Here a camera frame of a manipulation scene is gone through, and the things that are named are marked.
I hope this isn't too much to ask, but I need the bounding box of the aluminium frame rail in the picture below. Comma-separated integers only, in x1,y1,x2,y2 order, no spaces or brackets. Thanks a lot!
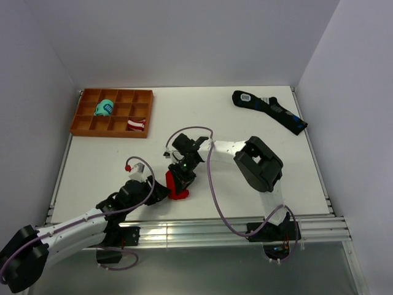
29,214,352,253

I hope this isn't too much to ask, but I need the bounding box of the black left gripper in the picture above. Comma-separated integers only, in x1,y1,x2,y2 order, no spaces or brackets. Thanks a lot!
125,175,171,213

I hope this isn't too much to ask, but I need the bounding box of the teal rolled sock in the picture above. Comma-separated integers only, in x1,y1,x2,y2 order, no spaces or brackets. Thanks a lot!
94,99,114,117

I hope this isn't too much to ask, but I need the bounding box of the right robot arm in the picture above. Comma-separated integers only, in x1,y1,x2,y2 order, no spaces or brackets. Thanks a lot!
164,133,289,240

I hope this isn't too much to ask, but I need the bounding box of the wooden compartment tray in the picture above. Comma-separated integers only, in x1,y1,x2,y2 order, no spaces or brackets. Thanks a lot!
70,88,154,138

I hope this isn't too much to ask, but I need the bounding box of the black and blue sock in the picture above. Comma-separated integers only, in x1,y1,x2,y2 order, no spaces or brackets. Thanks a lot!
232,90,308,135

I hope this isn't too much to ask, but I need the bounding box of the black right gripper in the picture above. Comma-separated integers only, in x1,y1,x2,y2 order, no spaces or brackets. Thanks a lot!
169,157,200,194

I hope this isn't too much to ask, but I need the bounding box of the red white striped rolled sock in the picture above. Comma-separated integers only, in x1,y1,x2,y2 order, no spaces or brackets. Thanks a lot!
127,119,146,132

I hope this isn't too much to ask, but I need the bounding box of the red Santa sock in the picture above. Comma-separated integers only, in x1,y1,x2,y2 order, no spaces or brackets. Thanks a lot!
165,171,189,200

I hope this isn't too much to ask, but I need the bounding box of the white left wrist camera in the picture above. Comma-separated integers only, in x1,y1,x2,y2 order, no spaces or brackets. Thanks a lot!
125,162,145,182

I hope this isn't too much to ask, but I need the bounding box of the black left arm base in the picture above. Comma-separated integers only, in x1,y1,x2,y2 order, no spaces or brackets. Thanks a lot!
101,226,140,248

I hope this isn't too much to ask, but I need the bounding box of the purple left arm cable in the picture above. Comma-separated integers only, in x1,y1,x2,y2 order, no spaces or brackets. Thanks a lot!
0,155,156,285

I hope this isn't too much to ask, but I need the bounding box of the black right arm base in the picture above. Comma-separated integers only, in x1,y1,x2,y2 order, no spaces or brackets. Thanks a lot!
247,221,302,242

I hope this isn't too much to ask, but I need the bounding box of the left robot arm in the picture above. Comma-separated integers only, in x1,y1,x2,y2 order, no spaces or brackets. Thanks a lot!
1,177,170,293

